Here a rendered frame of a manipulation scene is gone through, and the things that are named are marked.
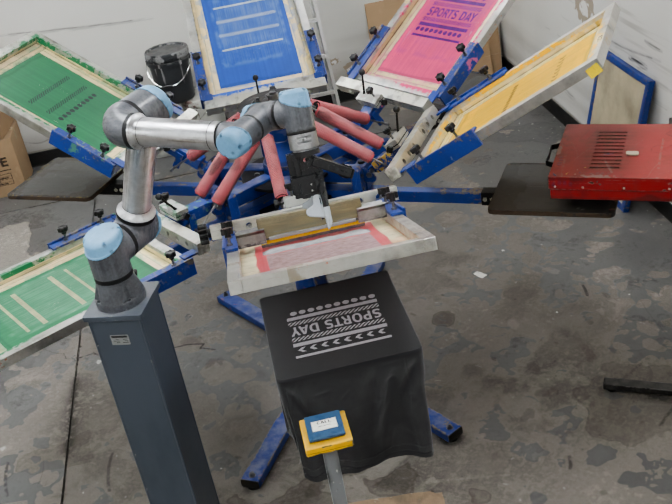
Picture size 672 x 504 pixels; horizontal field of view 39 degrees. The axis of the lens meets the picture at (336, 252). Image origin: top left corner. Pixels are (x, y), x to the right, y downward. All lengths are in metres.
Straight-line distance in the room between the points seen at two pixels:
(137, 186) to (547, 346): 2.28
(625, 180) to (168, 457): 1.78
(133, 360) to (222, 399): 1.51
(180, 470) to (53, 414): 1.58
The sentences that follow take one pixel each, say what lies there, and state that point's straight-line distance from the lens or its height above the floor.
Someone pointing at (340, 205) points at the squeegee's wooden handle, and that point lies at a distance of 3.16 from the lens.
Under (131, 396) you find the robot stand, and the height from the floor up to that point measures 0.89.
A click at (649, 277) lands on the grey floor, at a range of 4.88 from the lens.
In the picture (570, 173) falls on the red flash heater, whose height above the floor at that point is 1.10.
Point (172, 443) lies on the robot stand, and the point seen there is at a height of 0.70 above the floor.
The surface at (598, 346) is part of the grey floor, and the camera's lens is 4.41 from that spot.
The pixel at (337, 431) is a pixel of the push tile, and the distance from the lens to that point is 2.56.
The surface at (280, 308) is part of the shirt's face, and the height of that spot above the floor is 0.95.
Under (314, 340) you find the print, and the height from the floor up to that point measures 0.95.
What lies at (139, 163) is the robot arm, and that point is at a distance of 2.72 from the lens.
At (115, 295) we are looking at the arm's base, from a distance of 2.83.
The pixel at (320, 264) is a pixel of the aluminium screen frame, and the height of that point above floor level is 1.33.
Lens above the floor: 2.62
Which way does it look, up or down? 29 degrees down
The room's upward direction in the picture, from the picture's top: 10 degrees counter-clockwise
